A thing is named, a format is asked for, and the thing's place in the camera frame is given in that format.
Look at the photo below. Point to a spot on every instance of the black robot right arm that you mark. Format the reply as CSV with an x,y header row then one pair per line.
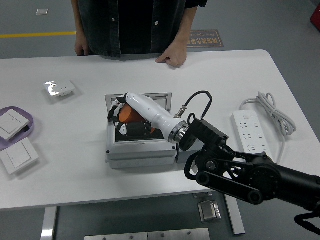
x,y
262,175

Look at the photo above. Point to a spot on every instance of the purple tray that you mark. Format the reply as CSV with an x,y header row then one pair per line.
x,y
30,122

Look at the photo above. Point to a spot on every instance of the grey metal plate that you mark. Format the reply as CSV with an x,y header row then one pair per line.
x,y
178,234
115,236

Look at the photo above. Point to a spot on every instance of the grey enclosure box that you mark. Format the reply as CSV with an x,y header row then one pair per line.
x,y
140,152

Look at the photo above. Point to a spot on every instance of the white table leg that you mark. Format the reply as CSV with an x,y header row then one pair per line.
x,y
236,220
48,222

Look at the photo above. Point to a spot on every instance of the person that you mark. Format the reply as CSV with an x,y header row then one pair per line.
x,y
130,25

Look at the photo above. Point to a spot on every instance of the white power strip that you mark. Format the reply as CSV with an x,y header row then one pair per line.
x,y
250,127

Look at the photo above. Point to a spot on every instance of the person's right hand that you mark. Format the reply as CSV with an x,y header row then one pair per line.
x,y
82,47

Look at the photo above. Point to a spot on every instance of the metal bracket under table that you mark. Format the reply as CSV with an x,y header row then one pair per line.
x,y
202,195

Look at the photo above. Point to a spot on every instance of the small square floor plate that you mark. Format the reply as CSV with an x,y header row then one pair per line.
x,y
42,11

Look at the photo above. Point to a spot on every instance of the person's left hand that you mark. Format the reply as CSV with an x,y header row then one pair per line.
x,y
176,56

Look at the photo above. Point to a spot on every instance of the red object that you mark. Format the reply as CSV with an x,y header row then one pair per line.
x,y
315,15

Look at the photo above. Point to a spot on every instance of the white wall switch panel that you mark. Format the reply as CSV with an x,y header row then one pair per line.
x,y
18,156
10,125

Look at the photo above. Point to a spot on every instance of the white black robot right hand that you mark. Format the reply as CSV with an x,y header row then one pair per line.
x,y
150,110

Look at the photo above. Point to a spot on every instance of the glossy white wall socket panel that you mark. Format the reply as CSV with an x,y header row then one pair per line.
x,y
63,88

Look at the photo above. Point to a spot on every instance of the person's left forearm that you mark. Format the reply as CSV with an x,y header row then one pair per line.
x,y
185,30

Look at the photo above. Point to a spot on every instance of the orange cylinder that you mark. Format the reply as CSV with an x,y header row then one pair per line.
x,y
130,115

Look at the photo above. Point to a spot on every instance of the person's right forearm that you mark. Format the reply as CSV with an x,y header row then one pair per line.
x,y
79,27

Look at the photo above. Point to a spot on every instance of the metal floor socket box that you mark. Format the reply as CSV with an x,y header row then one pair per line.
x,y
209,211

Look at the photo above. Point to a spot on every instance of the brown floor sign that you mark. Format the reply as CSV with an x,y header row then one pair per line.
x,y
207,38

